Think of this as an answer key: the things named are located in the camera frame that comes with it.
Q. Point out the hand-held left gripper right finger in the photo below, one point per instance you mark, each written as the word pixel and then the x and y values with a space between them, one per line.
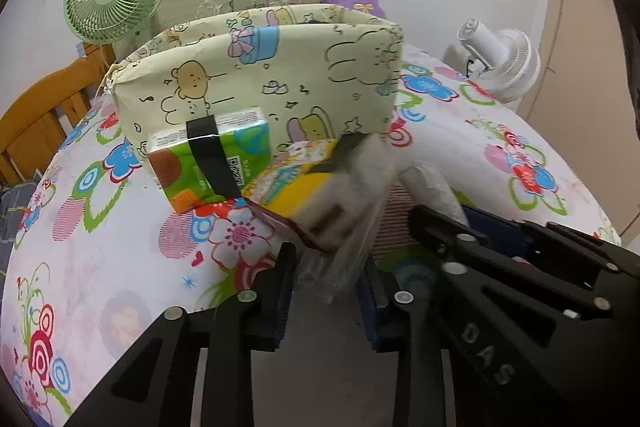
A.
pixel 372 312

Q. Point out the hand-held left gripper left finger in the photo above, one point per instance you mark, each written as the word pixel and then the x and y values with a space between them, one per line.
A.
pixel 272 307

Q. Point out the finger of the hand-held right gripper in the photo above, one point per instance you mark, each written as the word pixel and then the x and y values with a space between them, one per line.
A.
pixel 575 242
pixel 440 232

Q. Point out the white plastic bag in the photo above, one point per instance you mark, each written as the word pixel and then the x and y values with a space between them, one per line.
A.
pixel 430 187

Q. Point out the yellow snack packet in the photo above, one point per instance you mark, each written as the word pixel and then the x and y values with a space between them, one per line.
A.
pixel 295 187

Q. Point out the green tissue pack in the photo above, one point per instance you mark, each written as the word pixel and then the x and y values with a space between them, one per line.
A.
pixel 175 177

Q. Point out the cartoon printed storage box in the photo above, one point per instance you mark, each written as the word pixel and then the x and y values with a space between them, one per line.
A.
pixel 300 72

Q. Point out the floral tablecloth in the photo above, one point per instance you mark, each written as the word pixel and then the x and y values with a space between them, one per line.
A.
pixel 125 267

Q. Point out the beige door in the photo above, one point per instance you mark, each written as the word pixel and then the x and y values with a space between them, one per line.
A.
pixel 590 82

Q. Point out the white standing fan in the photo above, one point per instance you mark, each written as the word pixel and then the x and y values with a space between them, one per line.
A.
pixel 510 57

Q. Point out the wooden bed headboard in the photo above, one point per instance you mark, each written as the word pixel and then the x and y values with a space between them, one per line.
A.
pixel 40 117

